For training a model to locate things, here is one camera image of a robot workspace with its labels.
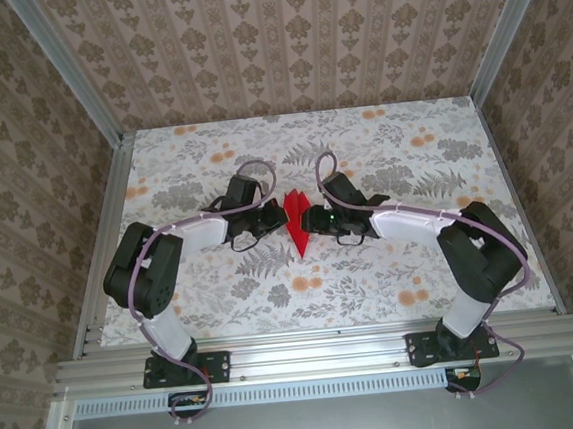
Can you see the red square paper sheet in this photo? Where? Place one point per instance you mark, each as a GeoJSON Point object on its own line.
{"type": "Point", "coordinates": [299, 233]}

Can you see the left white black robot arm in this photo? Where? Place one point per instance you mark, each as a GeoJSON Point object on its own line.
{"type": "Point", "coordinates": [200, 234]}

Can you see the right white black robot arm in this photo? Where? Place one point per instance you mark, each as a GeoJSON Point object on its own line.
{"type": "Point", "coordinates": [402, 222]}

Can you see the grey metal sheet panel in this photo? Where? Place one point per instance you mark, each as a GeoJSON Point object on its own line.
{"type": "Point", "coordinates": [335, 426]}

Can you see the floral patterned table mat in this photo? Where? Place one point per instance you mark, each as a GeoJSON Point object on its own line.
{"type": "Point", "coordinates": [324, 296]}

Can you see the aluminium cross beam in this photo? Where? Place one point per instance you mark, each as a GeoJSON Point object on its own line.
{"type": "Point", "coordinates": [319, 354]}

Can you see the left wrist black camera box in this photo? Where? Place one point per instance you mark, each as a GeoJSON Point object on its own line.
{"type": "Point", "coordinates": [241, 190]}

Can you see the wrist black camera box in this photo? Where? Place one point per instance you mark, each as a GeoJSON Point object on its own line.
{"type": "Point", "coordinates": [241, 190]}
{"type": "Point", "coordinates": [343, 187]}

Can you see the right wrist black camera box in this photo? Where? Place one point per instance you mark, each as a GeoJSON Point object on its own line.
{"type": "Point", "coordinates": [343, 187]}

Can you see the aluminium table side rail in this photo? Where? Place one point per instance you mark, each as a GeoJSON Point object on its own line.
{"type": "Point", "coordinates": [519, 204]}
{"type": "Point", "coordinates": [112, 189]}

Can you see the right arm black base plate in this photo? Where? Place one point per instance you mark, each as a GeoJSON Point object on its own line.
{"type": "Point", "coordinates": [419, 348]}

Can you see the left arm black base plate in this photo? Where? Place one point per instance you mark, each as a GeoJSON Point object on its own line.
{"type": "Point", "coordinates": [219, 366]}

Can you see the aluminium corner post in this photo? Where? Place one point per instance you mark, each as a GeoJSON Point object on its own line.
{"type": "Point", "coordinates": [507, 29]}
{"type": "Point", "coordinates": [70, 68]}

